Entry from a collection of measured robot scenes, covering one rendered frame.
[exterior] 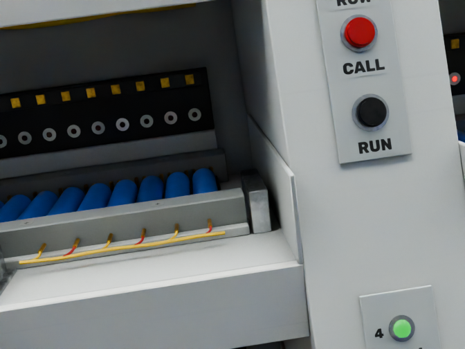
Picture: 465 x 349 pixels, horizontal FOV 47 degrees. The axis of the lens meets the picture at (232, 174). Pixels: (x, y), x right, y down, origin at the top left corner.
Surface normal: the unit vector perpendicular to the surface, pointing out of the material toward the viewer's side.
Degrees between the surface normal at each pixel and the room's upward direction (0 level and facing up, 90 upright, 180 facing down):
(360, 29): 90
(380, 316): 90
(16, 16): 106
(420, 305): 90
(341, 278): 90
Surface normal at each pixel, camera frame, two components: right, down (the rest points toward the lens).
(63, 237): 0.09, 0.27
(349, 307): 0.05, -0.01
